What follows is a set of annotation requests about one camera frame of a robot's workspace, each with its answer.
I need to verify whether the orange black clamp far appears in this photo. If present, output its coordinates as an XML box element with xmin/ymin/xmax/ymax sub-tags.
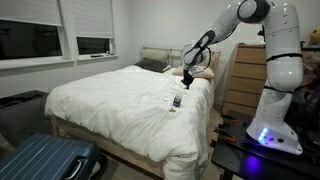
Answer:
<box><xmin>221</xmin><ymin>114</ymin><xmax>239</xmax><ymax>124</ymax></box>

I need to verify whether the wooden dresser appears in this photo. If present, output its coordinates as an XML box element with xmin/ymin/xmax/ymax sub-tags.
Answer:
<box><xmin>222</xmin><ymin>44</ymin><xmax>267</xmax><ymax>116</ymax></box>

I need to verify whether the wooden bed frame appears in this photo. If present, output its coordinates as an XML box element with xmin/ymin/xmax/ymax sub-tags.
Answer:
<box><xmin>50</xmin><ymin>116</ymin><xmax>165</xmax><ymax>180</ymax></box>

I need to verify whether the white bed duvet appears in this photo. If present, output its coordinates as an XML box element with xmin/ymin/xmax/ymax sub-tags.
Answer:
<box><xmin>45</xmin><ymin>65</ymin><xmax>214</xmax><ymax>180</ymax></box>

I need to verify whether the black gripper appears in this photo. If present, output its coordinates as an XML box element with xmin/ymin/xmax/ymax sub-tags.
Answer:
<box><xmin>182</xmin><ymin>69</ymin><xmax>194</xmax><ymax>90</ymax></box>

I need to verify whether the black robot table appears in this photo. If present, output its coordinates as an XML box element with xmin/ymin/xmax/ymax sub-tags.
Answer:
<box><xmin>211</xmin><ymin>111</ymin><xmax>320</xmax><ymax>180</ymax></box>

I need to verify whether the blue hard suitcase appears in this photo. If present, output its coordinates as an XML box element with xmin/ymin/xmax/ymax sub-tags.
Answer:
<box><xmin>0</xmin><ymin>133</ymin><xmax>100</xmax><ymax>180</ymax></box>

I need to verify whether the white jar lid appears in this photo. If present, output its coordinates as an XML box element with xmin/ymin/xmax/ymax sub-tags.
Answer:
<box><xmin>163</xmin><ymin>96</ymin><xmax>169</xmax><ymax>101</ymax></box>

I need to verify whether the pink pillow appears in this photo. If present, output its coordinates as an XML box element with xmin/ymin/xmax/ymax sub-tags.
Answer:
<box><xmin>172</xmin><ymin>66</ymin><xmax>214</xmax><ymax>79</ymax></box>

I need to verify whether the right window with blind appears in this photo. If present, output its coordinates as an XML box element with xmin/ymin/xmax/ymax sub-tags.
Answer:
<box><xmin>71</xmin><ymin>0</ymin><xmax>114</xmax><ymax>58</ymax></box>

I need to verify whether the window with blind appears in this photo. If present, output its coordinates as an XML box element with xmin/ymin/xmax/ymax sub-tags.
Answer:
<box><xmin>71</xmin><ymin>0</ymin><xmax>114</xmax><ymax>58</ymax></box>
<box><xmin>0</xmin><ymin>0</ymin><xmax>71</xmax><ymax>70</ymax></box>

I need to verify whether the beige headboard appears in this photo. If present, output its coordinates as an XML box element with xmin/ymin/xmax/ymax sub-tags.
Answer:
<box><xmin>140</xmin><ymin>46</ymin><xmax>221</xmax><ymax>70</ymax></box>

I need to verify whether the dark storage bin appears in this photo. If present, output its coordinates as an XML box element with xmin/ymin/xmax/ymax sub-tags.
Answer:
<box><xmin>0</xmin><ymin>90</ymin><xmax>53</xmax><ymax>147</ymax></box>

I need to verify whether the dark grey pillow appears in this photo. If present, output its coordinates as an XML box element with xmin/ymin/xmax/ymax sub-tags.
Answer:
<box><xmin>136</xmin><ymin>58</ymin><xmax>171</xmax><ymax>73</ymax></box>

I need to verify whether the left window with blind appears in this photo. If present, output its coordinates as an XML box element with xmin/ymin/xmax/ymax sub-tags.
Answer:
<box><xmin>0</xmin><ymin>0</ymin><xmax>71</xmax><ymax>70</ymax></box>

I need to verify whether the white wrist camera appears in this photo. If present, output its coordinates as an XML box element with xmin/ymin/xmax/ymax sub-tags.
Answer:
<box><xmin>189</xmin><ymin>66</ymin><xmax>204</xmax><ymax>76</ymax></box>

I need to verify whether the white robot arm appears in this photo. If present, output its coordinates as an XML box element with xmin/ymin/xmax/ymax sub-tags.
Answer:
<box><xmin>182</xmin><ymin>0</ymin><xmax>303</xmax><ymax>155</ymax></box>

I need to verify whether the orange black clamp near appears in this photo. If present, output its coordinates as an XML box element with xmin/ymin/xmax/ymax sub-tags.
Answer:
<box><xmin>214</xmin><ymin>128</ymin><xmax>236</xmax><ymax>143</ymax></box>

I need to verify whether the orange black clamp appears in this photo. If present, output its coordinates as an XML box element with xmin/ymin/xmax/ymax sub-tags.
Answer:
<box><xmin>221</xmin><ymin>114</ymin><xmax>239</xmax><ymax>124</ymax></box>
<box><xmin>214</xmin><ymin>128</ymin><xmax>236</xmax><ymax>143</ymax></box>

